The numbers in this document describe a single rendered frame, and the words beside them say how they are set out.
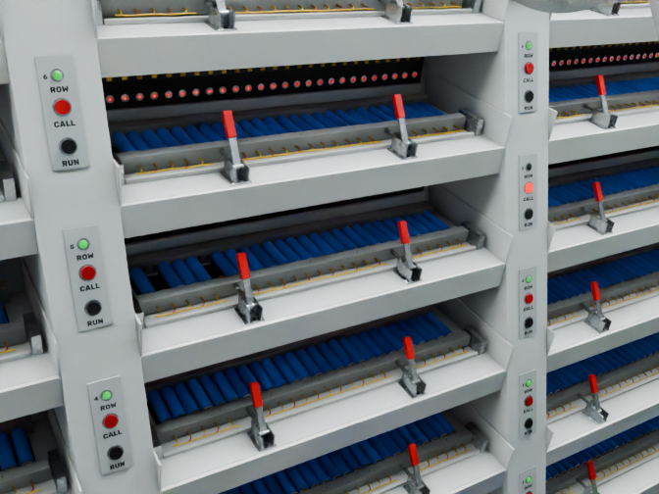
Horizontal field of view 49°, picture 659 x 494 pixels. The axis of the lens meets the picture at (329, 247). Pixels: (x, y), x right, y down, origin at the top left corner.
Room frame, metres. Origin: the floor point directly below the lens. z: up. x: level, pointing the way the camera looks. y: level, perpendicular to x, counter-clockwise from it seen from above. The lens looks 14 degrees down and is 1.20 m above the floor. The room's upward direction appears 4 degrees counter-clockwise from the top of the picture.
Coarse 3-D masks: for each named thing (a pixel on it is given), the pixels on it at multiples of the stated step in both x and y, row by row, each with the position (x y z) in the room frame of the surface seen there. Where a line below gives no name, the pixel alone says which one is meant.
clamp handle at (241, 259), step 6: (240, 258) 0.94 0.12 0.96; (246, 258) 0.94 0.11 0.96; (240, 264) 0.93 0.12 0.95; (246, 264) 0.94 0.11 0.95; (240, 270) 0.93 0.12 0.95; (246, 270) 0.93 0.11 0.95; (240, 276) 0.93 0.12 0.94; (246, 276) 0.93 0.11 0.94; (246, 282) 0.93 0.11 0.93; (246, 288) 0.93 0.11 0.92; (246, 294) 0.92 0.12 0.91; (252, 294) 0.93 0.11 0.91; (246, 300) 0.92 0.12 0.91; (252, 300) 0.93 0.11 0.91
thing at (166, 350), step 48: (144, 240) 1.02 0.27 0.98; (192, 240) 1.05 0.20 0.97; (480, 240) 1.16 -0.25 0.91; (288, 288) 1.00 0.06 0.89; (336, 288) 1.01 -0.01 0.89; (384, 288) 1.03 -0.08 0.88; (432, 288) 1.06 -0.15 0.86; (480, 288) 1.12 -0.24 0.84; (144, 336) 0.87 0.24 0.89; (192, 336) 0.88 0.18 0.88; (240, 336) 0.90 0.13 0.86; (288, 336) 0.94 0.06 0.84
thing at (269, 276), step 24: (432, 240) 1.14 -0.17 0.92; (456, 240) 1.17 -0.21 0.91; (288, 264) 1.02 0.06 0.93; (312, 264) 1.03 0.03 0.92; (336, 264) 1.05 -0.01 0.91; (360, 264) 1.07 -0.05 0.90; (384, 264) 1.08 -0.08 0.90; (192, 288) 0.94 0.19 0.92; (216, 288) 0.95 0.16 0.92; (144, 312) 0.91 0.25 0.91
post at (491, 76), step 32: (512, 32) 1.14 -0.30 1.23; (544, 32) 1.17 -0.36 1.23; (448, 64) 1.25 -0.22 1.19; (480, 64) 1.18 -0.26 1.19; (512, 64) 1.14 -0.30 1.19; (544, 64) 1.17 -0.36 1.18; (480, 96) 1.18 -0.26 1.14; (512, 96) 1.14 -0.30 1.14; (544, 96) 1.17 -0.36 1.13; (512, 128) 1.14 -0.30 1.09; (544, 128) 1.17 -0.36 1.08; (512, 160) 1.14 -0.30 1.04; (544, 160) 1.17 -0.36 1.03; (480, 192) 1.18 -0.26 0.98; (512, 192) 1.14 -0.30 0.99; (544, 192) 1.17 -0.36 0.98; (512, 224) 1.14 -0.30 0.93; (544, 224) 1.17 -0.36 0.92; (512, 256) 1.14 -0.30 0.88; (544, 256) 1.17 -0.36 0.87; (512, 288) 1.14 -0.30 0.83; (544, 288) 1.17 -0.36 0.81; (512, 320) 1.14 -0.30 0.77; (544, 320) 1.17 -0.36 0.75; (544, 352) 1.17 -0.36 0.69; (512, 384) 1.14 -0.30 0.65; (544, 384) 1.17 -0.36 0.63; (512, 416) 1.14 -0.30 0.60; (544, 416) 1.17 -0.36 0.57; (544, 448) 1.18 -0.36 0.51; (512, 480) 1.14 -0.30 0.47; (544, 480) 1.18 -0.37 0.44
